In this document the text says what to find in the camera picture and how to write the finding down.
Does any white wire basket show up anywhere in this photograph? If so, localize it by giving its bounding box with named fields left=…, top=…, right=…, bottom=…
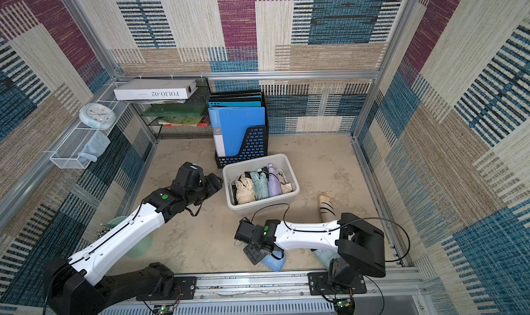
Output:
left=50, top=83, right=128, bottom=170

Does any white round clock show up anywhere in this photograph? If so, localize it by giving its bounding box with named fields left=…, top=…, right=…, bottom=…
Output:
left=79, top=103, right=117, bottom=130

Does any blue umbrella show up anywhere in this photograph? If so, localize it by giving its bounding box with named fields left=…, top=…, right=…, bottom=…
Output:
left=260, top=251, right=286, bottom=272

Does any black wire shelf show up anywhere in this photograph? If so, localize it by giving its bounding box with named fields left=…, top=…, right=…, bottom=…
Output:
left=131, top=78, right=213, bottom=141

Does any black file holder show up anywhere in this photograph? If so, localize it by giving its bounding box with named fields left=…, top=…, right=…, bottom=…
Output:
left=208, top=91, right=269, bottom=169

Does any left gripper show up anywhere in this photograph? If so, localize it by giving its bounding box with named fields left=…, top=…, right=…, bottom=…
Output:
left=184, top=171, right=224, bottom=207

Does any light blue cloth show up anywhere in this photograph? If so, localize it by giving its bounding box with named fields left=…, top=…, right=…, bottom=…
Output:
left=78, top=131, right=110, bottom=164

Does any purple umbrella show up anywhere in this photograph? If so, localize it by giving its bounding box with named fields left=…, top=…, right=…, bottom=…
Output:
left=268, top=163, right=282, bottom=197

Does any white folio box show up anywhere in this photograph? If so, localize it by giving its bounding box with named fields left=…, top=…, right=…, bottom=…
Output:
left=114, top=79, right=197, bottom=101

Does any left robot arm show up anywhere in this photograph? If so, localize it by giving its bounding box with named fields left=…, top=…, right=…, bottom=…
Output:
left=44, top=162, right=223, bottom=314

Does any teal umbrella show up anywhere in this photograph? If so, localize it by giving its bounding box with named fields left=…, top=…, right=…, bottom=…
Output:
left=311, top=250, right=340, bottom=270

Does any white plastic storage box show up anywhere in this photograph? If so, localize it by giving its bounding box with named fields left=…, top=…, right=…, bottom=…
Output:
left=222, top=153, right=300, bottom=216

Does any mint green umbrella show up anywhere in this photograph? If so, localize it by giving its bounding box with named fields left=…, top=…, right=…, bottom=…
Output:
left=250, top=169, right=269, bottom=200

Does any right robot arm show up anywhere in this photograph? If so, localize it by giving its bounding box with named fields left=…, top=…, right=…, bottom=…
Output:
left=235, top=213, right=388, bottom=291

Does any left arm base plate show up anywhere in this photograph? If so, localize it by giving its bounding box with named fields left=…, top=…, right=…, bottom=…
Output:
left=169, top=276, right=197, bottom=301

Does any blue folder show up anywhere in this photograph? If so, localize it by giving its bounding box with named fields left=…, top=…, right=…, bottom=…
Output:
left=208, top=107, right=266, bottom=157

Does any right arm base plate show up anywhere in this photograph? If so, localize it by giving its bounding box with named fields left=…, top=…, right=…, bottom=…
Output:
left=307, top=272, right=367, bottom=297

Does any cream umbrella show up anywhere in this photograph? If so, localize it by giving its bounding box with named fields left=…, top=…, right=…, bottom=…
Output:
left=235, top=174, right=256, bottom=205

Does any beige umbrella wooden handle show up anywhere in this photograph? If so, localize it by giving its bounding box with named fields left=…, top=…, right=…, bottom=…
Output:
left=277, top=170, right=293, bottom=194

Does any green open umbrella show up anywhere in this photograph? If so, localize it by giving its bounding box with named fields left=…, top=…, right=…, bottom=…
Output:
left=95, top=216, right=153, bottom=258

